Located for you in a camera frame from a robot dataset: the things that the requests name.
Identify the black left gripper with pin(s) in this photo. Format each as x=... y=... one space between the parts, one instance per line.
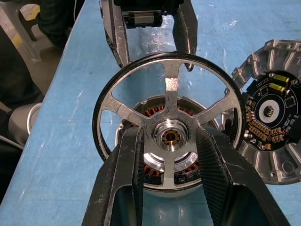
x=141 y=9

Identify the silver spoked rotor wheel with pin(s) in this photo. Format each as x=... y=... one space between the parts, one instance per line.
x=171 y=94

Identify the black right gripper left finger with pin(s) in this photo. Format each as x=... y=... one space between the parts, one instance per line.
x=122 y=169

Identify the silver motor cover with circuit board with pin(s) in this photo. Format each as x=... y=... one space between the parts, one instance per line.
x=272 y=164

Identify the silver motor stator housing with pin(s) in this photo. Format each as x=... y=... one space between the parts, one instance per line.
x=155 y=162

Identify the grey plastic stool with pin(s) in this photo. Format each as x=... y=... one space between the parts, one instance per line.
x=26 y=40

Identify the person in dark clothing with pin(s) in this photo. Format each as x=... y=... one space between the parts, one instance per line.
x=55 y=21

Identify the silver robot body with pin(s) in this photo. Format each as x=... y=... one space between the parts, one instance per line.
x=21 y=124

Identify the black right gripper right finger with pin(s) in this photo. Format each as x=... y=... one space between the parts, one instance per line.
x=225 y=169

